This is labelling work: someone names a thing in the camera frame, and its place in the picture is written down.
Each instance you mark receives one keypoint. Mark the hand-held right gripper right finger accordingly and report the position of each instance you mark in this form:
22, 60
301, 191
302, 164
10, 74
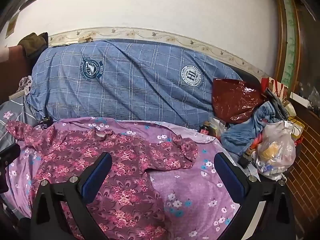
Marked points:
228, 175

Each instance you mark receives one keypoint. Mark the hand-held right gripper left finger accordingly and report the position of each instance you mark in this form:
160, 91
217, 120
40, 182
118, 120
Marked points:
97, 177

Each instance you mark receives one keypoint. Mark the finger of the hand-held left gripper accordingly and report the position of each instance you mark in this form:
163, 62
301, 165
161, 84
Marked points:
10, 155

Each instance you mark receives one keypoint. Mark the maroon floral shirt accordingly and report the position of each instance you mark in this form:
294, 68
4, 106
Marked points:
125, 175

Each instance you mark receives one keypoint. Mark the orange and black tool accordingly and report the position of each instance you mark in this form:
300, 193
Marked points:
250, 152

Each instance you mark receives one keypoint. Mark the grey striped pillow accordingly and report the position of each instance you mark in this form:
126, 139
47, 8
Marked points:
15, 122

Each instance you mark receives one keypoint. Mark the purple floral blanket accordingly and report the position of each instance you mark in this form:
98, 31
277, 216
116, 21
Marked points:
190, 180

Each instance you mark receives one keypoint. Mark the blue denim garment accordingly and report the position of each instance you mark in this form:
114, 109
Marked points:
240, 135

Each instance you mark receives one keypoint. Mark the small black object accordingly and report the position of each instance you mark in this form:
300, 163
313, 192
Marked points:
46, 122

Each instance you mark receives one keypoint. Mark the dark glass bottle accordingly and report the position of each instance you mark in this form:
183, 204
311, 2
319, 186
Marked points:
205, 129

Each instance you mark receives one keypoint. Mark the crumpled pale cloth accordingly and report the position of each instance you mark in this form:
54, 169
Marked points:
25, 83

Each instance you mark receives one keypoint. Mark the red plastic bag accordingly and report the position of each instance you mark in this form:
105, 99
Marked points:
232, 100

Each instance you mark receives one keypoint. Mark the brick pattern panel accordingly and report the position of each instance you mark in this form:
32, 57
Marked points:
307, 155

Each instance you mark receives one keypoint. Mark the brown wooden headboard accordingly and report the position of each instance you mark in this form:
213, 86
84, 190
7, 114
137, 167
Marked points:
20, 65

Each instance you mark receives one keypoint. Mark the blue plaid quilt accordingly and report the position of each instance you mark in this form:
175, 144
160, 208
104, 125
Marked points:
137, 87

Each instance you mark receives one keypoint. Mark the red paper bag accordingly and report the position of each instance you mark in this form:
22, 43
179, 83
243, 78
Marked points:
273, 86

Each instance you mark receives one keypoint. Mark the white cardboard box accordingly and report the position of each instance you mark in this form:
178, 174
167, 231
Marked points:
300, 99

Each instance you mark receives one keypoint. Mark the olive green garment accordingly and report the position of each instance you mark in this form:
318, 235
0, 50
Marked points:
35, 43

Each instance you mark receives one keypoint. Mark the small beige cloth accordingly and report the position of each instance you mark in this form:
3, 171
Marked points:
85, 39

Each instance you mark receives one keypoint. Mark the wooden framed bamboo painting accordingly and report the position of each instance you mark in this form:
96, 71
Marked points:
290, 42

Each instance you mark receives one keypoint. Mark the yellow wall poster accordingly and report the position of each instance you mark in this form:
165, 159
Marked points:
10, 28

